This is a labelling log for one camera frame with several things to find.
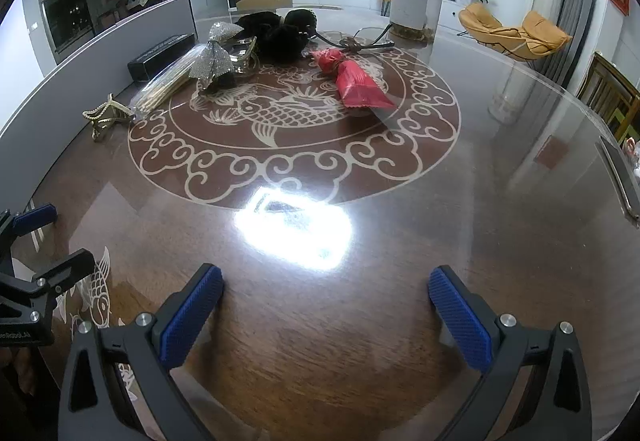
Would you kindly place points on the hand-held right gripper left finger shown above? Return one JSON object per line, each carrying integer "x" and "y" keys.
{"x": 192, "y": 316}

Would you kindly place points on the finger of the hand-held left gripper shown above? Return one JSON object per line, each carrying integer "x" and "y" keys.
{"x": 65, "y": 268}
{"x": 32, "y": 217}

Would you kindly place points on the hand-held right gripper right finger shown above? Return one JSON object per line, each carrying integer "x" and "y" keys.
{"x": 460, "y": 321}

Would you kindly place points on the gold hair claw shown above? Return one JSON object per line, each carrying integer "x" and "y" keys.
{"x": 107, "y": 113}

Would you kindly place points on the white storage box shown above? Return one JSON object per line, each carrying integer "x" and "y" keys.
{"x": 75, "y": 66}

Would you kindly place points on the bamboo skewer bundle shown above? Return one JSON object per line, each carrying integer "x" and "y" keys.
{"x": 160, "y": 91}

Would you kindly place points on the red snack packet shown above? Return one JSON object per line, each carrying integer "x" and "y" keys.
{"x": 357, "y": 86}

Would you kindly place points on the brown patterned desktop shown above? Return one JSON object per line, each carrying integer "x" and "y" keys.
{"x": 400, "y": 221}

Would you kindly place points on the black framed window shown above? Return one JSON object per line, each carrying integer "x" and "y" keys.
{"x": 67, "y": 18}

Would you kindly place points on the black rectangular box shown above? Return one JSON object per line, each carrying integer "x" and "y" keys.
{"x": 160, "y": 53}

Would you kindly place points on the grey metal bar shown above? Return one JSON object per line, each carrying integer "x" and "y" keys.
{"x": 620, "y": 176}

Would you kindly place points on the wooden chair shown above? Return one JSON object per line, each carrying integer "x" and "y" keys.
{"x": 607, "y": 81}

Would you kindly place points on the orange lounge chair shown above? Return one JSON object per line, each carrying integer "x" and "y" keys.
{"x": 500, "y": 33}

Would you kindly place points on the black fluffy plush item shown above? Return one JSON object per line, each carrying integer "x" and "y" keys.
{"x": 282, "y": 38}

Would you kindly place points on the cardboard box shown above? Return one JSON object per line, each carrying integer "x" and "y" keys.
{"x": 265, "y": 2}

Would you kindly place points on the clear cylindrical container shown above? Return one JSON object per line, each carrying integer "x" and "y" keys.
{"x": 415, "y": 1}

